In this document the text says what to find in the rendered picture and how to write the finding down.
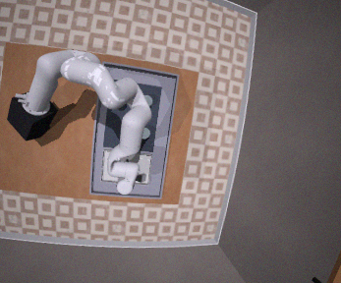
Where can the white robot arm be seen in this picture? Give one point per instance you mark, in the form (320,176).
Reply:
(79,70)

